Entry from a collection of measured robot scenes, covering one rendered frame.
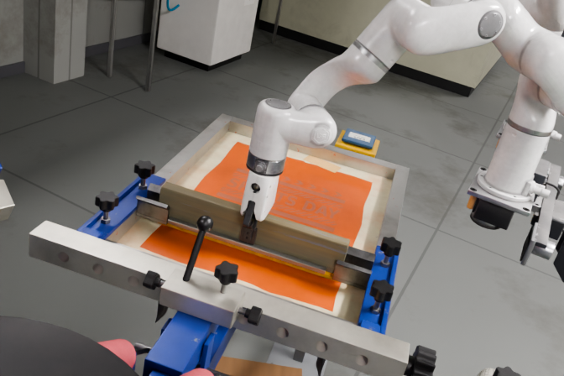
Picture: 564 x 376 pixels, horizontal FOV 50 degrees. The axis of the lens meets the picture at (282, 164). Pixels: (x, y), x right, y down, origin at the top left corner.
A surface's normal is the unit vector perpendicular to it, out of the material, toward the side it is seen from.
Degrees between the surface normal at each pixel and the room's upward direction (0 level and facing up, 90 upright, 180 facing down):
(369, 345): 0
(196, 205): 90
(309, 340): 90
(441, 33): 87
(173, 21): 90
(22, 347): 0
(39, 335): 0
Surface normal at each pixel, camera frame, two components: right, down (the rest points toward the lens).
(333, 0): -0.44, 0.33
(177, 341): 0.19, -0.88
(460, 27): 0.26, 0.37
